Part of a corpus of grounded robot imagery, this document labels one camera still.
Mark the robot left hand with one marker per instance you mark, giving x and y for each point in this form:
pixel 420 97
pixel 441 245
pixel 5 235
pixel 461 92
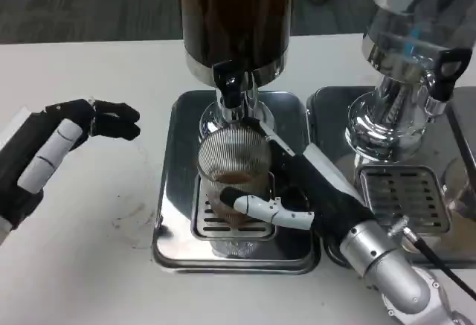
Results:
pixel 22 161

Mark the steel slotted tray grid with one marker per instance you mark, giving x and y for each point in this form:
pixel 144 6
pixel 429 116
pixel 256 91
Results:
pixel 208 224
pixel 401 195

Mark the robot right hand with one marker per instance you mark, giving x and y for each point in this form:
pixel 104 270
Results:
pixel 327 191

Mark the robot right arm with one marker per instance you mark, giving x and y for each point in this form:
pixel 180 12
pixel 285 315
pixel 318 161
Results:
pixel 390 269

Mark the chrome drink dispenser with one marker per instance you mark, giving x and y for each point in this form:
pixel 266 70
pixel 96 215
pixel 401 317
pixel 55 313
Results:
pixel 398 42

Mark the clear ribbed glass cup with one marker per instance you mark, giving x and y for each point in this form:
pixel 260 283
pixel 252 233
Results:
pixel 232 157

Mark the black tap of chrome dispenser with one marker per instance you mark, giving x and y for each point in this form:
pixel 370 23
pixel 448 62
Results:
pixel 450 68

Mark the steel drip tray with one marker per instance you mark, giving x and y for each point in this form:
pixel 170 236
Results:
pixel 334 124
pixel 178 191

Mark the drink dispenser with dark liquid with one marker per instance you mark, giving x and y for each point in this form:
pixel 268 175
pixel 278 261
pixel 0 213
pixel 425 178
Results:
pixel 238 16

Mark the black tap of dark dispenser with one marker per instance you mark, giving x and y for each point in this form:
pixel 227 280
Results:
pixel 230 79

